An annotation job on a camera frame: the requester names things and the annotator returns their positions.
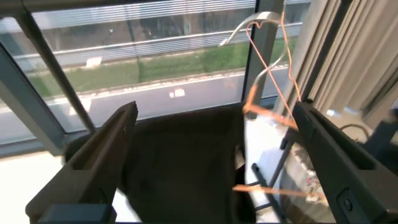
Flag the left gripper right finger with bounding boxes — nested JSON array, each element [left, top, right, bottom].
[[291, 101, 398, 224]]

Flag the window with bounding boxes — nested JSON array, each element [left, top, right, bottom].
[[0, 0, 312, 158]]

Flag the white laundry basket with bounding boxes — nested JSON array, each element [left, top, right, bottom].
[[279, 123, 374, 223]]

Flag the black garment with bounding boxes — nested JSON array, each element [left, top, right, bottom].
[[63, 104, 257, 224]]

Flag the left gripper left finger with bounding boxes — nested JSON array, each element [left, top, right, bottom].
[[24, 101, 139, 223]]

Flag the beige curtain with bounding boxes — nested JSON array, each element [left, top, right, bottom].
[[276, 0, 398, 129]]

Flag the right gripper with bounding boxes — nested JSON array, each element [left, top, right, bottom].
[[363, 119, 398, 175]]

